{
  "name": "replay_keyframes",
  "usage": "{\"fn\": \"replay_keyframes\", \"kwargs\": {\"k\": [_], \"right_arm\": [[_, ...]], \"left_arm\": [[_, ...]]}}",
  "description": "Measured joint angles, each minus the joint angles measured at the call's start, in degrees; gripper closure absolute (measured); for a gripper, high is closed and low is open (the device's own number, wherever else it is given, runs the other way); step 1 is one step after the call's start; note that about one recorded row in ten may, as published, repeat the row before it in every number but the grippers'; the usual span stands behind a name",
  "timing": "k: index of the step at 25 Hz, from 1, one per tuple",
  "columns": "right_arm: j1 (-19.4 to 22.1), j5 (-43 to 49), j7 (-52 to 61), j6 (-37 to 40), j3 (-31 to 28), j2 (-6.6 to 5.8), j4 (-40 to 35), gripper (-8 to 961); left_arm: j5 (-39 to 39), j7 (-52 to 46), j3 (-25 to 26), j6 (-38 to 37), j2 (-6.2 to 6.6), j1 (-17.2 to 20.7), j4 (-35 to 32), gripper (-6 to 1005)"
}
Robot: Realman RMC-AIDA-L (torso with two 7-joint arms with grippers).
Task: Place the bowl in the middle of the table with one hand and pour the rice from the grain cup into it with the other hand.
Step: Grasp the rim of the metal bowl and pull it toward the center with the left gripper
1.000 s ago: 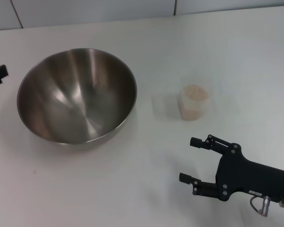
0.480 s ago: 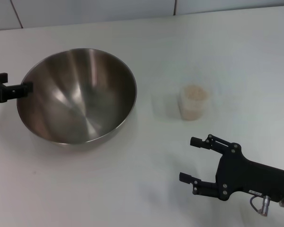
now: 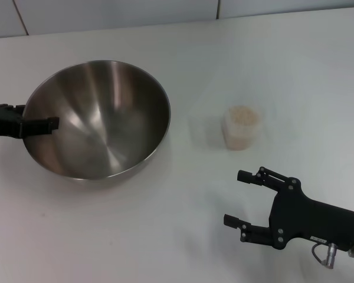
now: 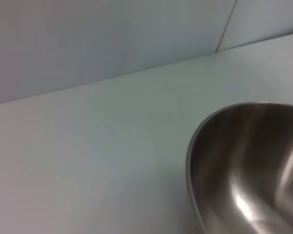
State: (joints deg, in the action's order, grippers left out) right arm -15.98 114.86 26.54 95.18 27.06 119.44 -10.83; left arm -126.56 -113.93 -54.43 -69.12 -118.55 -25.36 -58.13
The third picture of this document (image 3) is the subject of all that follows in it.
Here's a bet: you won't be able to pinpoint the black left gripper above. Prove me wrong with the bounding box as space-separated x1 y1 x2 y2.
0 103 60 139

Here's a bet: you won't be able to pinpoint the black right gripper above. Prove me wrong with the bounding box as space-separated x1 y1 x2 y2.
223 166 354 251

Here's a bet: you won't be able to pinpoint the stainless steel mixing bowl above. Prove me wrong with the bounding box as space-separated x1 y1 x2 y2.
22 60 172 181

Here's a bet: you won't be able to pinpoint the white rice grains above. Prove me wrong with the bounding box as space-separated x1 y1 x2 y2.
223 105 261 150

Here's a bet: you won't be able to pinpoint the clear plastic cup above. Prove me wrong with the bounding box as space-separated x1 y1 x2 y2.
188 84 280 152

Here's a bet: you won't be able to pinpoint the right gripper cable with plug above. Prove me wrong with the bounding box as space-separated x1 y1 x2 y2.
311 242 339 261

